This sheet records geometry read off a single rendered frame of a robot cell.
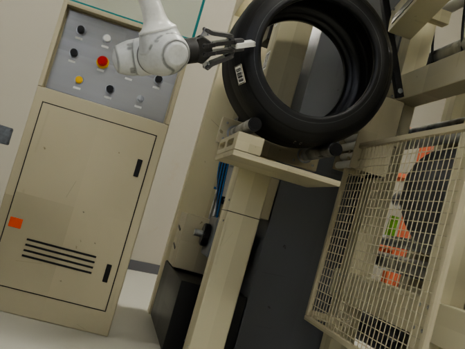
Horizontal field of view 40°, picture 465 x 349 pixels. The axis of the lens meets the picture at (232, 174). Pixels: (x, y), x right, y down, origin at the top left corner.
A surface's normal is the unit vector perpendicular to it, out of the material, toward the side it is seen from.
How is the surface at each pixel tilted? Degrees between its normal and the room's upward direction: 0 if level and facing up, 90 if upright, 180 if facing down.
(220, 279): 90
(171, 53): 102
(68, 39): 90
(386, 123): 90
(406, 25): 162
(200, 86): 90
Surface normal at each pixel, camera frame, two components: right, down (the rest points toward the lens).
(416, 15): -0.20, 0.91
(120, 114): 0.18, -0.03
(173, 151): 0.65, 0.12
